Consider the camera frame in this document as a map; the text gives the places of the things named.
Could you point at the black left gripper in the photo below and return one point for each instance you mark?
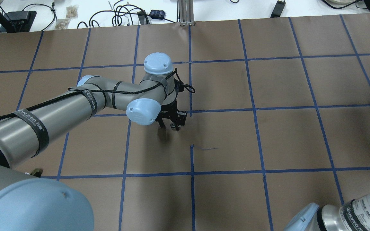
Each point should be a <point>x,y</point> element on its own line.
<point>168,110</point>

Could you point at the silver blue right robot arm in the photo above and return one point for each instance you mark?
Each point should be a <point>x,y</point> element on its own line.
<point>351,216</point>

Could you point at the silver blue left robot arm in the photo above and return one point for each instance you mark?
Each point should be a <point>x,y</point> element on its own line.
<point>31,203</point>

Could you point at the curved brake shoe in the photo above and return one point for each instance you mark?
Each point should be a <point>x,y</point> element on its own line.
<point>37,172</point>

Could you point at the black power adapter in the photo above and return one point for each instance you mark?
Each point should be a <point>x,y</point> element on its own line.
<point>278,9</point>

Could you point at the aluminium frame post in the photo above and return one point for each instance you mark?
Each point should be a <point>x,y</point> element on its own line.
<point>185,13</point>

